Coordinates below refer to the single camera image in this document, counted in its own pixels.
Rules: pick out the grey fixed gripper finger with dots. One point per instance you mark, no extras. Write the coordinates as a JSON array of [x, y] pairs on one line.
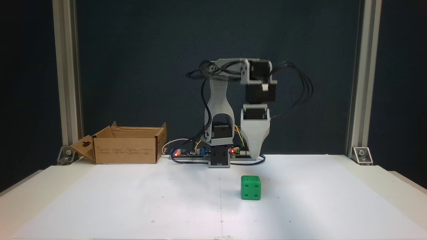
[[255, 133]]

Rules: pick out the green dice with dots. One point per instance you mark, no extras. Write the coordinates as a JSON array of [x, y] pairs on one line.
[[251, 190]]

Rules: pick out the grey printed robot arm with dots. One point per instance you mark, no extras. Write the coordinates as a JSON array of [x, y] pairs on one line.
[[218, 100]]

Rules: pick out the circuit board with red light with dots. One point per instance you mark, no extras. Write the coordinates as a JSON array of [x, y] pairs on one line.
[[241, 152]]

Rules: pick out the blue circuit board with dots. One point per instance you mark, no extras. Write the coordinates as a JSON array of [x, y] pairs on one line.
[[186, 152]]

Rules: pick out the brown cardboard box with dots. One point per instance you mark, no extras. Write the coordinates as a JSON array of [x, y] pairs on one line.
[[126, 151]]

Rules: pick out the grey base plate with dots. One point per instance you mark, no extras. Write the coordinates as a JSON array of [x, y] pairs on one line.
[[196, 158]]

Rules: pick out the metal corner bracket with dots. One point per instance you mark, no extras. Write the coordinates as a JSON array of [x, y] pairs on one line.
[[362, 154], [66, 154]]

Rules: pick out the aluminium frame post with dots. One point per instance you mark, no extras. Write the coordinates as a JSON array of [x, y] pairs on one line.
[[66, 66], [365, 66]]

